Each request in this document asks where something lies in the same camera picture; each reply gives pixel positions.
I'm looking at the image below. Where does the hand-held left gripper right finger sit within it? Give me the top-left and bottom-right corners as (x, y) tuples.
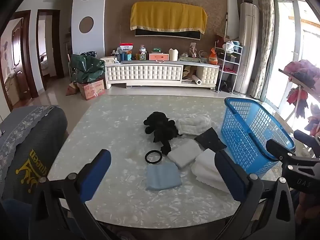
(214, 150), (297, 240)

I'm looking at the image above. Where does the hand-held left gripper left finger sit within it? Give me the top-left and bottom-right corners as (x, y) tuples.
(29, 149), (112, 240)

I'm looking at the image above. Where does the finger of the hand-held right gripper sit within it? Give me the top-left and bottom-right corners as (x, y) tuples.
(293, 129), (320, 148)
(266, 139), (320, 167)

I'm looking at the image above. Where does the blue plastic laundry basket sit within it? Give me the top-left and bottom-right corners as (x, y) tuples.
(220, 97), (296, 176)

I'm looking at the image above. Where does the black square cloth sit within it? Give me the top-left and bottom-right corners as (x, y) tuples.
(194, 127), (228, 152)

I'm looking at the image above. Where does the pale cloth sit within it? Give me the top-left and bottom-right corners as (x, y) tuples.
(167, 139), (203, 169)

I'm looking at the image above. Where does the black ring band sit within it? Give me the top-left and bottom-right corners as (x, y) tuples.
(144, 149), (163, 165)

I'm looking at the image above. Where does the white fluffy towel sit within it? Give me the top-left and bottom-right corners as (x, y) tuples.
(175, 114), (213, 136)

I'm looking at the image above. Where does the light blue cloth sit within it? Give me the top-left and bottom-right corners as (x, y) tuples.
(145, 161), (183, 191)

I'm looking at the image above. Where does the person's right hand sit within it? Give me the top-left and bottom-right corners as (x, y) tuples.
(294, 191), (320, 230)

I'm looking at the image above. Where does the clothes drying rack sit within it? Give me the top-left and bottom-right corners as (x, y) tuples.
(278, 59), (320, 137)

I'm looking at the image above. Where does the chair with grey cover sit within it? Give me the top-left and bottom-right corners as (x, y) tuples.
(0, 105), (69, 207)

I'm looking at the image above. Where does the cardboard box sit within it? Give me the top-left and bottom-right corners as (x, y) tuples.
(77, 79), (106, 101)

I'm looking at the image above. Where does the green plastic bag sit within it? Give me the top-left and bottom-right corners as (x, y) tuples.
(69, 54), (106, 84)

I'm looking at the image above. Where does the standing air conditioner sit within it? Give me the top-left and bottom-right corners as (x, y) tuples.
(233, 2), (259, 96)

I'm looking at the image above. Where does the patterned beige curtain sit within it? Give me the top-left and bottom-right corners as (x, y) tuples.
(250, 0), (276, 99)

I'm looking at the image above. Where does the white tufted tv cabinet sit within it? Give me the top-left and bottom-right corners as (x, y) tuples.
(104, 59), (221, 90)

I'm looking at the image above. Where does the orange bag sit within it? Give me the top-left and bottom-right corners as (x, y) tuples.
(208, 48), (219, 64)

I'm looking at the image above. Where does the pink storage box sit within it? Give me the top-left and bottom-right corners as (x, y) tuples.
(149, 52), (169, 61)

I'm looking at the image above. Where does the mop pole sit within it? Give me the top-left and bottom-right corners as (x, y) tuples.
(223, 12), (229, 39)

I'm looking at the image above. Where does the brown wooden door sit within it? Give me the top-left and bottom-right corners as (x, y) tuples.
(0, 10), (32, 107)

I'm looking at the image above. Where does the yellow dust cover cloth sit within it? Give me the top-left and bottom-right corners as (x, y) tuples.
(130, 1), (208, 35)

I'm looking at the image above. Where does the white wire shelf rack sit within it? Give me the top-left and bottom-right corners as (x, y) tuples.
(214, 39), (243, 93)

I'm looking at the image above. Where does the brown doorway frame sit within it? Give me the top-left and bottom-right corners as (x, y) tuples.
(36, 9), (64, 91)

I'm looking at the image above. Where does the black wall television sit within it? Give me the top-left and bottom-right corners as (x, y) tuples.
(135, 28), (201, 41)

